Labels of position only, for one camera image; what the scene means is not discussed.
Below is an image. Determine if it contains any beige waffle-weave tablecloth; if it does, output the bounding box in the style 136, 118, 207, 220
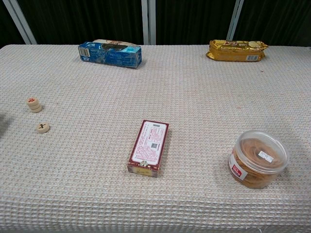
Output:
0, 44, 311, 233

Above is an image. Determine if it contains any blue cookie box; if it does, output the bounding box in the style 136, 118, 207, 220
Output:
78, 41, 142, 69

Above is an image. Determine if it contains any brown and white snack packet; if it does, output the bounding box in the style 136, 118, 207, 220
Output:
93, 39, 136, 47

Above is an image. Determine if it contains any gold foil snack packet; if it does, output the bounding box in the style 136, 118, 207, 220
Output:
206, 39, 269, 62

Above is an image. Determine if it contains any dark green curtain panel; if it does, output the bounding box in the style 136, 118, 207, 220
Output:
233, 0, 311, 48
155, 0, 237, 46
17, 0, 144, 46
0, 0, 26, 49

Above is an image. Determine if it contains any clear plastic cookie tub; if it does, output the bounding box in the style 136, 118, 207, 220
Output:
228, 130, 291, 189

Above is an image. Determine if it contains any white metal frame post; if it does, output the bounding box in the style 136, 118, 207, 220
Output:
226, 0, 244, 41
141, 0, 156, 46
2, 0, 37, 45

